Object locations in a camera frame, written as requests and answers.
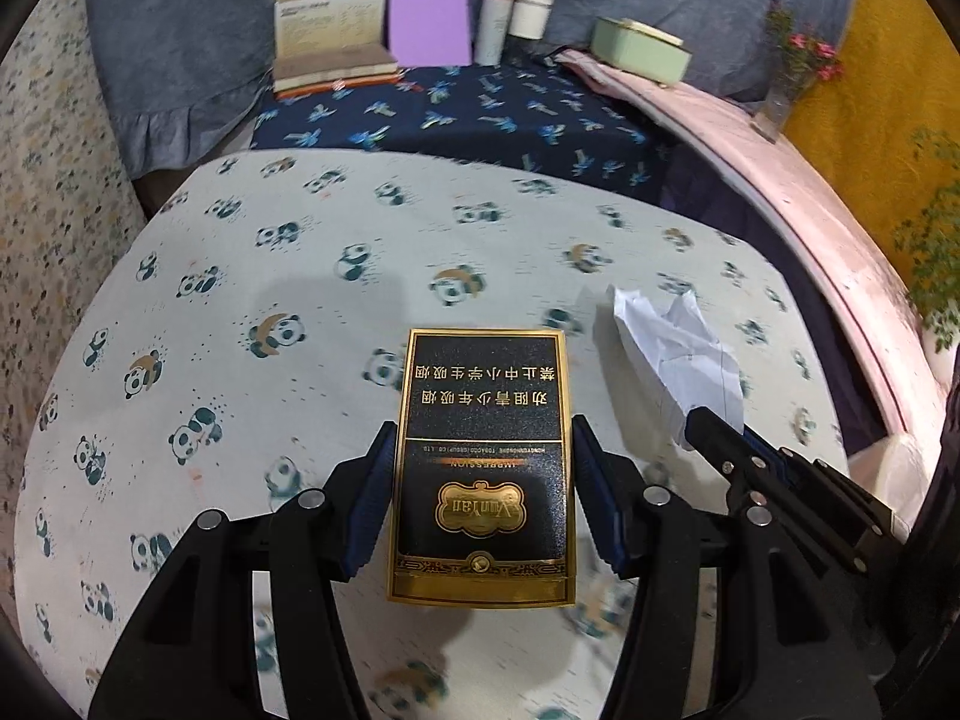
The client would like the yellow cloth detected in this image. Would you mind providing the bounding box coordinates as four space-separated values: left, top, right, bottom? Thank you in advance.
784 0 960 242

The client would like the floral patterned cloth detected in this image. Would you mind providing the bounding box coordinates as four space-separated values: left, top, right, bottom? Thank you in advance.
0 0 151 616

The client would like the white bottle with pink band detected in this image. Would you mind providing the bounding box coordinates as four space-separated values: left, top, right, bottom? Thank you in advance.
472 0 517 66

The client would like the panda print tablecloth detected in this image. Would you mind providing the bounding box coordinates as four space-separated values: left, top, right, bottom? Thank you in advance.
15 150 854 720

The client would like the dark purple cloth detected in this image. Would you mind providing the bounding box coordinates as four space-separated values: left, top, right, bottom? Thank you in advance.
660 157 899 460

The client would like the navy printed cloth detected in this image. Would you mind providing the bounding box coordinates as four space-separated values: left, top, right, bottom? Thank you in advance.
249 60 670 201

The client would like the pale green box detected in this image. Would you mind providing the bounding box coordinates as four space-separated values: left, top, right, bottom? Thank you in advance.
589 15 692 86

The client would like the purple card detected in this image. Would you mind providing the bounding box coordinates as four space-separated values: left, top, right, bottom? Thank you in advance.
388 0 473 68

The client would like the white paper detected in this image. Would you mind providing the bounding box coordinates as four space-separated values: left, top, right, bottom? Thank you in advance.
611 285 746 452

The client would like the glass vase with pink flowers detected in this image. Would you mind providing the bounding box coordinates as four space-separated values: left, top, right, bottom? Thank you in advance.
752 0 839 142

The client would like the blue-grey cloth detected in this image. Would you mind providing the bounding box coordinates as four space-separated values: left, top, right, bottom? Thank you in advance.
82 0 863 182

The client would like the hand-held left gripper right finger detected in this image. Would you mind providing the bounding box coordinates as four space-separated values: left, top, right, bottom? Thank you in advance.
573 414 897 720

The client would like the black and gold cigarette box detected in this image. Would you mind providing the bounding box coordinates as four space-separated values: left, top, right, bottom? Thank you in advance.
386 326 578 610

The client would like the open beige gift box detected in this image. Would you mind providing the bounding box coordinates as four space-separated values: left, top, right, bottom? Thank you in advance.
271 0 399 101

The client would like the white jar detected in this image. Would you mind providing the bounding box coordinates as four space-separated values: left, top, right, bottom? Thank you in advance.
508 0 557 42

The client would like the pink curved board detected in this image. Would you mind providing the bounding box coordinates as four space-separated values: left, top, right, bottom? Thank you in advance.
559 49 938 482

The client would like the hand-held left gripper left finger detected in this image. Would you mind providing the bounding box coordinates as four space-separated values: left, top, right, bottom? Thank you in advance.
88 420 399 720

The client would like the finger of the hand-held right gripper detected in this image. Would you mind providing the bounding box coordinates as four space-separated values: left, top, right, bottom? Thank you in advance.
685 406 782 497
746 435 902 578

